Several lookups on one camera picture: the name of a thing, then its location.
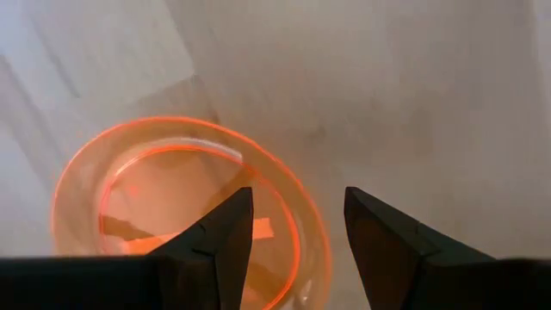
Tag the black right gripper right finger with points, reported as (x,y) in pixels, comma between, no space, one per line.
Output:
(396,258)

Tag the orange transparent plastic plate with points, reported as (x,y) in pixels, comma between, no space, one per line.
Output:
(172,189)

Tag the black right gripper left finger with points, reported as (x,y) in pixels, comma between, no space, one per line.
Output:
(206,267)

